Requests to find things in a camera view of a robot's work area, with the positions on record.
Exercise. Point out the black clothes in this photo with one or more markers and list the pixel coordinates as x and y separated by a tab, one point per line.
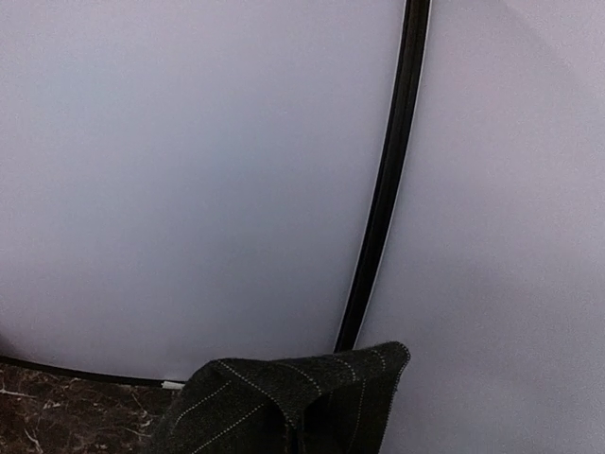
337	403

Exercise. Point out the right black frame post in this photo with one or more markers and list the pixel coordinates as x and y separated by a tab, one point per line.
406	85

